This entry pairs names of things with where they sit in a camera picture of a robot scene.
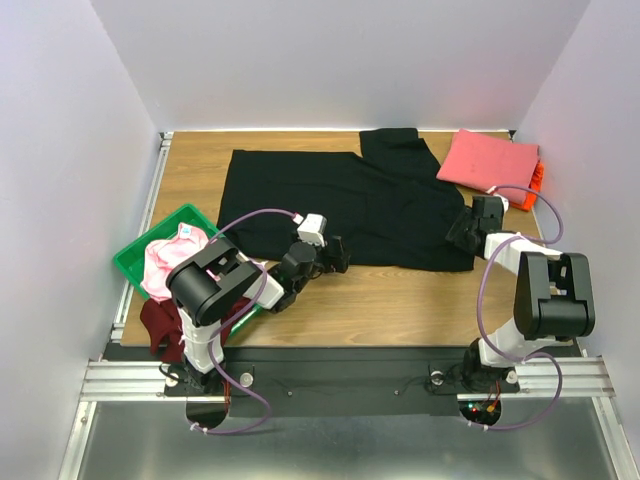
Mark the dark red t shirt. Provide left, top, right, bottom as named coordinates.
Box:
left=138, top=297, right=251, bottom=365

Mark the folded orange t shirt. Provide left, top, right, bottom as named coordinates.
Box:
left=513, top=161, right=545, bottom=212

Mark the pink t shirt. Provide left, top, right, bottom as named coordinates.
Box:
left=141, top=222, right=209, bottom=302

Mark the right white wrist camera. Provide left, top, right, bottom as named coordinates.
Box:
left=486, top=186, right=510, bottom=213

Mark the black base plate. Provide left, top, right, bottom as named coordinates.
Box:
left=164, top=344, right=521, bottom=417

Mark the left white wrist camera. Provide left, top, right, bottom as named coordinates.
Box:
left=293, top=213, right=327, bottom=247

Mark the folded coral t shirt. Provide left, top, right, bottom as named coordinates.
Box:
left=437, top=129, right=544, bottom=191

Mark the green plastic tray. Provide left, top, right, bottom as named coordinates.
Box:
left=111, top=202, right=266, bottom=346

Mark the black t shirt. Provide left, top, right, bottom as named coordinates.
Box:
left=217, top=128, right=474, bottom=272

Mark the aluminium frame rail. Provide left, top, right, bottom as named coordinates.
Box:
left=58, top=130, right=621, bottom=480

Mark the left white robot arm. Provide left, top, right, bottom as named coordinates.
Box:
left=166, top=236, right=350, bottom=394

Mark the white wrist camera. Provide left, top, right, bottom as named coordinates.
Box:
left=293, top=213, right=327, bottom=247
left=486, top=186, right=510, bottom=213

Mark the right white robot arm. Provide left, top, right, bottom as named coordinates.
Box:
left=446, top=195, right=596, bottom=390

